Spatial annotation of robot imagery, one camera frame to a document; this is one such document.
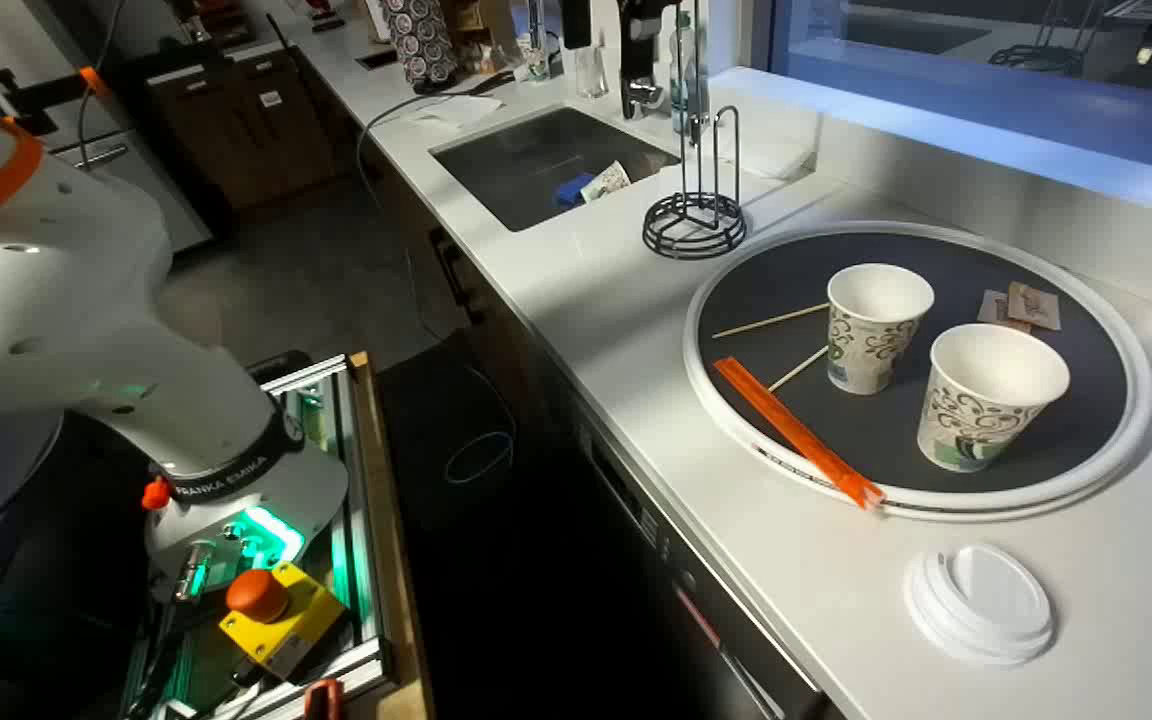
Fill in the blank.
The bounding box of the wooden coffee stirrer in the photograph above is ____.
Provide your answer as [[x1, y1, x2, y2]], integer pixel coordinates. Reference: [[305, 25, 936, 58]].
[[765, 338, 837, 397], [713, 302, 833, 345]]

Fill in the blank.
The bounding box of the white plastic cup lid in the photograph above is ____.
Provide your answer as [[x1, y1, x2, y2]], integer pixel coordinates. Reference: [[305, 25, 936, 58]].
[[902, 535, 1066, 671]]

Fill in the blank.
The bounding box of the blue sponge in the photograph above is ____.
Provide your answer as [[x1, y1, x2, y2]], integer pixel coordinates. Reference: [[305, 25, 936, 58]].
[[553, 166, 601, 210]]

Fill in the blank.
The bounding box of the stainless steel sink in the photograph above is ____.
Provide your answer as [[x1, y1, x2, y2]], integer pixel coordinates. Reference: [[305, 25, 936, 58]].
[[428, 103, 685, 235]]

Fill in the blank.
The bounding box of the dark base cabinet front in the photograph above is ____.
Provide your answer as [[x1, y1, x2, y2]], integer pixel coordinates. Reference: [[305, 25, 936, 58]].
[[380, 196, 850, 720]]

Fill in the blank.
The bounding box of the orange flat stick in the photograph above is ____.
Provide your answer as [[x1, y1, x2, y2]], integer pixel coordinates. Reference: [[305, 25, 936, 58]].
[[710, 350, 890, 515]]

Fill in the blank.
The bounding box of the robot mounting cart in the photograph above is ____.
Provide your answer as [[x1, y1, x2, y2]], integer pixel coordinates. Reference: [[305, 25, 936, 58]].
[[112, 347, 437, 720]]

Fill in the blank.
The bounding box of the chrome kitchen faucet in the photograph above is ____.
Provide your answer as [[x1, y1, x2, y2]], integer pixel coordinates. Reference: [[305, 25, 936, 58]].
[[651, 0, 717, 143]]

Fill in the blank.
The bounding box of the round black white-rimmed tray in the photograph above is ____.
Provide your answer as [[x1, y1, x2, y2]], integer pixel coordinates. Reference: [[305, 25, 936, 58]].
[[682, 214, 1152, 524]]

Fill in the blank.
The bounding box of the dotted patterned container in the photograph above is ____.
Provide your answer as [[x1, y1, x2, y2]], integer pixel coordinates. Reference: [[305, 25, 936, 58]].
[[375, 0, 466, 96]]

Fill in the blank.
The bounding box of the yellow emergency stop button box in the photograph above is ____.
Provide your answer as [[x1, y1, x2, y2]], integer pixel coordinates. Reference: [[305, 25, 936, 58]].
[[213, 561, 348, 682]]

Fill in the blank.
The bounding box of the brown wooden cabinet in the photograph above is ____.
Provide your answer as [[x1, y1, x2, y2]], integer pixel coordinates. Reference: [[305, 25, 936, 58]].
[[134, 44, 340, 214]]

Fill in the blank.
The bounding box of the brown sugar packet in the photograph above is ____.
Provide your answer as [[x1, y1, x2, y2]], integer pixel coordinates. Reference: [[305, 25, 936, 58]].
[[972, 279, 1037, 332], [1005, 283, 1068, 334]]

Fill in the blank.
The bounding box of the dark glass window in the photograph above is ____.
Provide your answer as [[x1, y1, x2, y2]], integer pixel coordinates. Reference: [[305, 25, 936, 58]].
[[772, 0, 1152, 185]]

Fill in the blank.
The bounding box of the black wire paper towel holder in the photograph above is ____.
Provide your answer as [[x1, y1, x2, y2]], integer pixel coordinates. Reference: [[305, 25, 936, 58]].
[[635, 100, 752, 265]]

